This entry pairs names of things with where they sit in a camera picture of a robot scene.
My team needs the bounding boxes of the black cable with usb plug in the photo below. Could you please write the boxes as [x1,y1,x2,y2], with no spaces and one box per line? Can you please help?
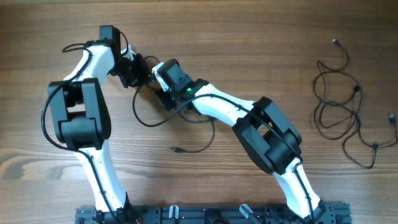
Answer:
[142,55,217,154]

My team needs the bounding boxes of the black usb cables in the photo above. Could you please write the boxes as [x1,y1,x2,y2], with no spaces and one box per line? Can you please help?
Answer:
[312,39,364,141]

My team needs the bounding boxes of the thin black separated cable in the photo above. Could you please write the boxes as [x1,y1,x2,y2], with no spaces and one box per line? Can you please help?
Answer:
[341,83,398,170]

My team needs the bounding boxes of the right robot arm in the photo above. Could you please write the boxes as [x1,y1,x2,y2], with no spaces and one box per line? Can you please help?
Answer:
[152,59,323,223]

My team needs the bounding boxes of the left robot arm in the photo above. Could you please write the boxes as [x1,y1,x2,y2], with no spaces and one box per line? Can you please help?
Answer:
[41,25,149,223]

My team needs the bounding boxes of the black left camera cable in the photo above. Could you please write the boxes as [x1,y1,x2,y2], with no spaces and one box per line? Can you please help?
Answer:
[40,42,130,223]

